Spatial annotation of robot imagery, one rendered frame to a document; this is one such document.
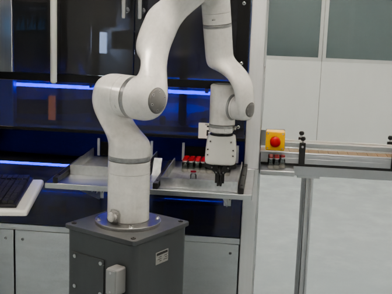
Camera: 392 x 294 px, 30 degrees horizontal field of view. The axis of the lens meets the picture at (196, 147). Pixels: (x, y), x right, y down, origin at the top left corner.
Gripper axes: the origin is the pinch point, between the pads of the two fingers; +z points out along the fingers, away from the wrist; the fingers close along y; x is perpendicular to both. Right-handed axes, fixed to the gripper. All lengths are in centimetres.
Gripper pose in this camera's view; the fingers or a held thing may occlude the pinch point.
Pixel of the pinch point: (219, 179)
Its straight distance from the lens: 241.4
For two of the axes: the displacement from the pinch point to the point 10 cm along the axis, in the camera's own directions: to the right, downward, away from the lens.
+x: -1.0, 1.8, -9.8
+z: -0.4, 9.8, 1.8
